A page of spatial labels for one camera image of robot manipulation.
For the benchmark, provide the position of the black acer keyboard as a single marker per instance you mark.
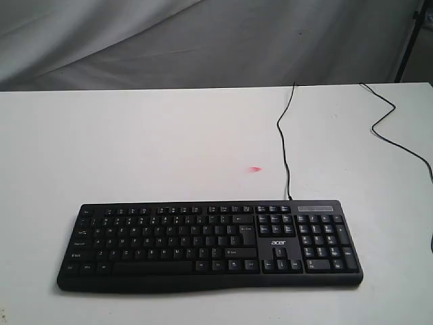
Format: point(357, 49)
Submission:
point(172, 247)

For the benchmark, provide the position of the grey backdrop cloth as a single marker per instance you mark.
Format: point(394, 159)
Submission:
point(89, 45)

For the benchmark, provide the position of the black tripod stand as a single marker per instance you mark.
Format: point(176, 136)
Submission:
point(418, 17)

